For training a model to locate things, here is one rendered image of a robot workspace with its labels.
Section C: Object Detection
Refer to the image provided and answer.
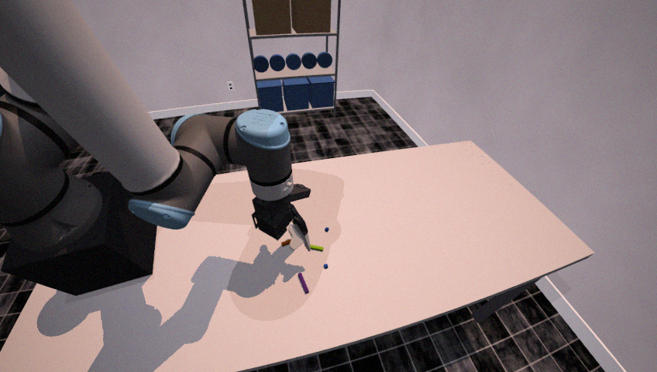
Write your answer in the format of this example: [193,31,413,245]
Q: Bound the purple rod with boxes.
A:
[298,273,309,294]

